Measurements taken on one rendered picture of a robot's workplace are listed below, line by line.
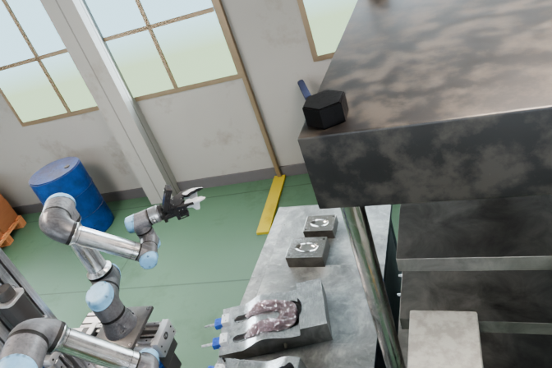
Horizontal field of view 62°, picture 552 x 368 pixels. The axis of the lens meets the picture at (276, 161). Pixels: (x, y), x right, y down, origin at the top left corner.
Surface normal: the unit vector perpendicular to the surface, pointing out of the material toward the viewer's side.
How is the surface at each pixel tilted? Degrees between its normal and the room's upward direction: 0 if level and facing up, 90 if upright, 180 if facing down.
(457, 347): 0
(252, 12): 90
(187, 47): 90
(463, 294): 0
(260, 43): 90
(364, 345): 0
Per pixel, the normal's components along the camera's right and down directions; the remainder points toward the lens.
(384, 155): -0.26, 0.56
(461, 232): -0.29, -0.82
